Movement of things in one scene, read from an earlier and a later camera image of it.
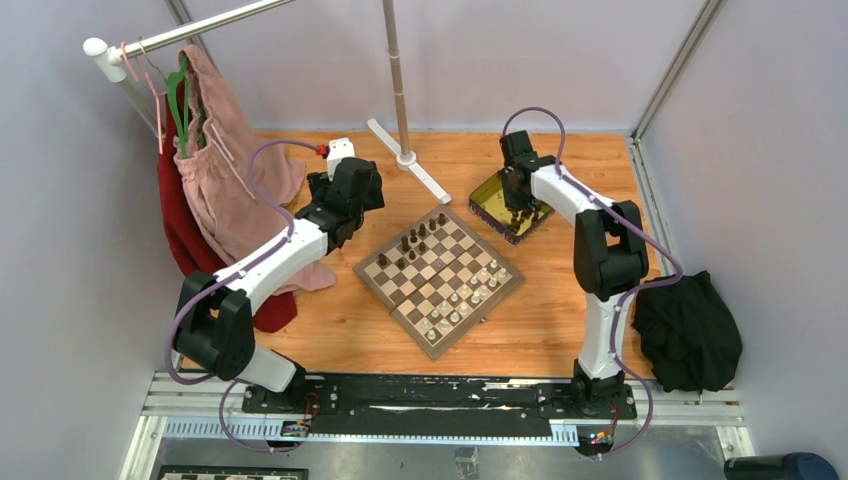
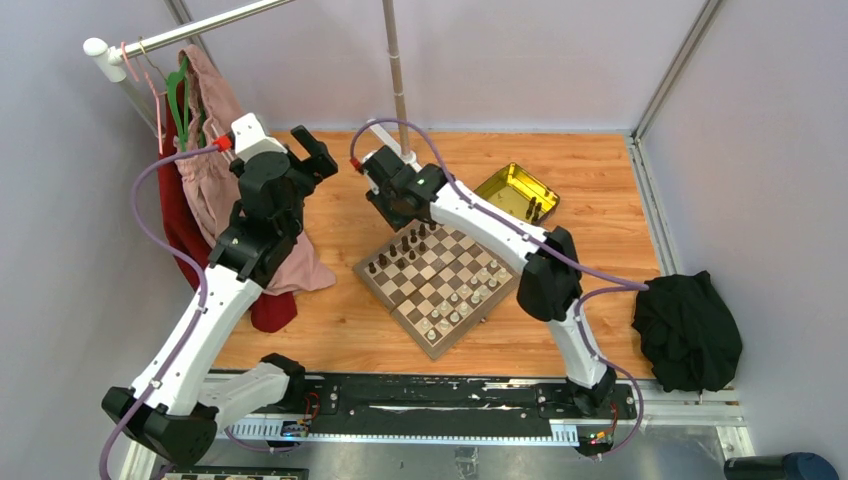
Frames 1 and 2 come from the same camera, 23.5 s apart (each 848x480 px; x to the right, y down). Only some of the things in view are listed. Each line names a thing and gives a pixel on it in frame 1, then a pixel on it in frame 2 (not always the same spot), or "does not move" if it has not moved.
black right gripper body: x=516 y=199 to x=386 y=201
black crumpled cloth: x=689 y=334 does not move
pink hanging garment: x=238 y=188 does not move
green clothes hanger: x=173 y=79 does not move
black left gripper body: x=373 y=200 to x=304 y=182
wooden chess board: x=438 y=278 does not move
